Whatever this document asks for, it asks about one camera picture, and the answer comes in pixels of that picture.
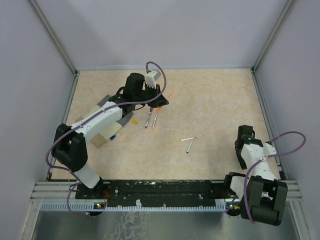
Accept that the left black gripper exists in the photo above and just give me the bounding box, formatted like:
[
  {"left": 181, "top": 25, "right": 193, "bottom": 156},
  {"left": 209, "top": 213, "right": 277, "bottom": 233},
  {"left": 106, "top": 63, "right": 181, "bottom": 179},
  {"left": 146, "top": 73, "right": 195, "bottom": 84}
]
[{"left": 134, "top": 83, "right": 169, "bottom": 109}]

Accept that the magenta marker pen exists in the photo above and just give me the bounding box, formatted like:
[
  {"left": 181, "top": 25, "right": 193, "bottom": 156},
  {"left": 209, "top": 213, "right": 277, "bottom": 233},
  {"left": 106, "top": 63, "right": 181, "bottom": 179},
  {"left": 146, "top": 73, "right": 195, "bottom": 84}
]
[{"left": 144, "top": 107, "right": 153, "bottom": 128}]

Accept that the orange pen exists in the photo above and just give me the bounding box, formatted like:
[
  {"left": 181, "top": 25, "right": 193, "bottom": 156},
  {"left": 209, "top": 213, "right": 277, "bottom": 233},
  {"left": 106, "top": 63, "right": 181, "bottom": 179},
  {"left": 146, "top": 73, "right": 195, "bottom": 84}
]
[{"left": 156, "top": 91, "right": 175, "bottom": 114}]

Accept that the white pen yellow end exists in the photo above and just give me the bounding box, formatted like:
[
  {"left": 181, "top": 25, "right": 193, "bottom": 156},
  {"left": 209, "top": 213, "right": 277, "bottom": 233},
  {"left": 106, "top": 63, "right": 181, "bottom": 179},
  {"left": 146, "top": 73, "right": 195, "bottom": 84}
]
[{"left": 151, "top": 109, "right": 160, "bottom": 130}]

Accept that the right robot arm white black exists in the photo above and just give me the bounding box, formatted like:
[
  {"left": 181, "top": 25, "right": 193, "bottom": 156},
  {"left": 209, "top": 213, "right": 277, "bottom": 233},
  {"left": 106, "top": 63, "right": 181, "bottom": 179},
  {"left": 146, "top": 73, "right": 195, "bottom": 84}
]
[{"left": 223, "top": 125, "right": 288, "bottom": 226}]

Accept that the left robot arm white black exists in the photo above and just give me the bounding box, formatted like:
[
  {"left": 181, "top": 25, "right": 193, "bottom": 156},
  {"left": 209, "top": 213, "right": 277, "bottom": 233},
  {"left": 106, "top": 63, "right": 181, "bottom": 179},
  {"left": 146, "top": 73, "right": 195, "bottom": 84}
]
[{"left": 51, "top": 70, "right": 169, "bottom": 199}]

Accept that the white pen dark tip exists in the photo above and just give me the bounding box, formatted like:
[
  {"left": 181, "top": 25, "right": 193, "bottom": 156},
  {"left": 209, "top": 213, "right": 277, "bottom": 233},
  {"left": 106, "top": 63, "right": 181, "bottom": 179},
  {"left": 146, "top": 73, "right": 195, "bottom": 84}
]
[{"left": 180, "top": 137, "right": 197, "bottom": 142}]

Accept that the white pen blue end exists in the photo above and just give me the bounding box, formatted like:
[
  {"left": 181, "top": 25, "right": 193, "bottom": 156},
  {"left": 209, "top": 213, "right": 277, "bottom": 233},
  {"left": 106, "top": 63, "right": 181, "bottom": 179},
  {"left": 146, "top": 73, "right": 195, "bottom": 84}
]
[{"left": 186, "top": 139, "right": 195, "bottom": 154}]

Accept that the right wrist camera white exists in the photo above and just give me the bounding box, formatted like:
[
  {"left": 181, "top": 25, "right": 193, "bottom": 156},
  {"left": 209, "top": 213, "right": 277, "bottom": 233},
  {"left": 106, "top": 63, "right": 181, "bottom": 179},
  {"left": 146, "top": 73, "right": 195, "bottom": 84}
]
[{"left": 263, "top": 142, "right": 277, "bottom": 158}]

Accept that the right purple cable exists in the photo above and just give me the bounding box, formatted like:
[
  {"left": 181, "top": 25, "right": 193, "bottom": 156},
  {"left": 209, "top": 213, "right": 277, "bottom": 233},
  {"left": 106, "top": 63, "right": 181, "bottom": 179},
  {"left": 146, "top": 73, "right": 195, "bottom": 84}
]
[{"left": 243, "top": 130, "right": 307, "bottom": 224}]

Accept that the purple cable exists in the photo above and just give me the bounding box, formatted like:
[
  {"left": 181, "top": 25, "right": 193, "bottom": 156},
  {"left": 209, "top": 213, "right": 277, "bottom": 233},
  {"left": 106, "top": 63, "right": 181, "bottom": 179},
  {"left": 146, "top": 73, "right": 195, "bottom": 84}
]
[
  {"left": 44, "top": 61, "right": 168, "bottom": 220},
  {"left": 243, "top": 130, "right": 307, "bottom": 224}
]

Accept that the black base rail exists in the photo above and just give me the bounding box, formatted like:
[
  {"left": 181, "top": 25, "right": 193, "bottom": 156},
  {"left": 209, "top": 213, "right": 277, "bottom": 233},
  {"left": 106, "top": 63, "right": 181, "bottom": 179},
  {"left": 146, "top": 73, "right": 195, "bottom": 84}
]
[{"left": 75, "top": 180, "right": 234, "bottom": 208}]

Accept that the aluminium frame rail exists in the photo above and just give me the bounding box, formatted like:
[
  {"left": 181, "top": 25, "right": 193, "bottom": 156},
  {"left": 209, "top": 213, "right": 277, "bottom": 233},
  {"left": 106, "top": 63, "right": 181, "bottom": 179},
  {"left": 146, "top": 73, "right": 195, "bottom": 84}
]
[{"left": 30, "top": 180, "right": 302, "bottom": 201}]

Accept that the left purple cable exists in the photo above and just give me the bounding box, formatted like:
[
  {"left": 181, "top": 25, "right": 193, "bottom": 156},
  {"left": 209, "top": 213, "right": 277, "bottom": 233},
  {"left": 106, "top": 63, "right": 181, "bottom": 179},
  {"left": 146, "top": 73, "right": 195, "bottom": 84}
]
[{"left": 44, "top": 61, "right": 168, "bottom": 220}]

